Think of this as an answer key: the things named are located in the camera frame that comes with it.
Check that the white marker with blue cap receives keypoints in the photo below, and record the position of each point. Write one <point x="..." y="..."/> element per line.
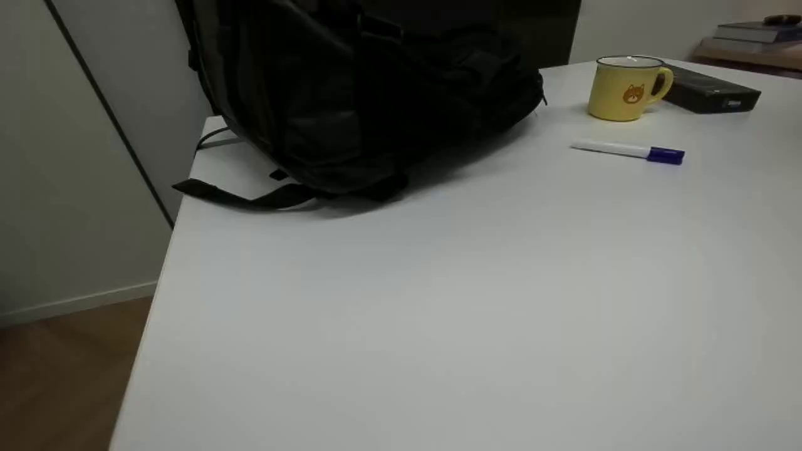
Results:
<point x="626" y="151"/>

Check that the black backpack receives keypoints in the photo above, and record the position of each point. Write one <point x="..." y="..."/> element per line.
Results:
<point x="358" y="91"/>

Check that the stack of books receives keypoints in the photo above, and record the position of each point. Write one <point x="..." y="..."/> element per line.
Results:
<point x="755" y="42"/>

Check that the black rectangular box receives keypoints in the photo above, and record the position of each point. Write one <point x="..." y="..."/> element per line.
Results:
<point x="709" y="91"/>

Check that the yellow mug with cat print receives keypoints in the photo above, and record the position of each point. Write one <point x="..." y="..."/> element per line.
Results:
<point x="623" y="88"/>

